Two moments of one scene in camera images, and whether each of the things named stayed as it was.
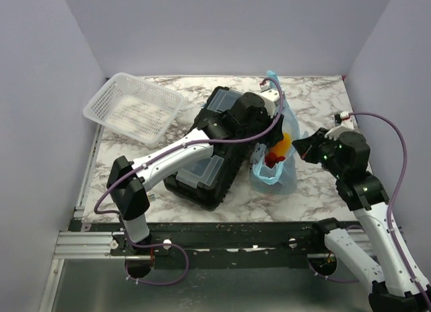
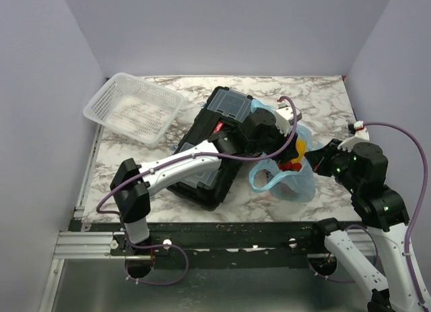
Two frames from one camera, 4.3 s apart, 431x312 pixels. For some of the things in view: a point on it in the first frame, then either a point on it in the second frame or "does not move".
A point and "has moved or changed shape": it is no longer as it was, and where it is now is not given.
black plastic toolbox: (207, 183) does not move
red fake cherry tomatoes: (271, 159) -> (289, 166)
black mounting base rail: (239, 245) does not move
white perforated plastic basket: (135, 107) does not move
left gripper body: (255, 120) -> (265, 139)
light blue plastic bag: (281, 178) has moved or changed shape
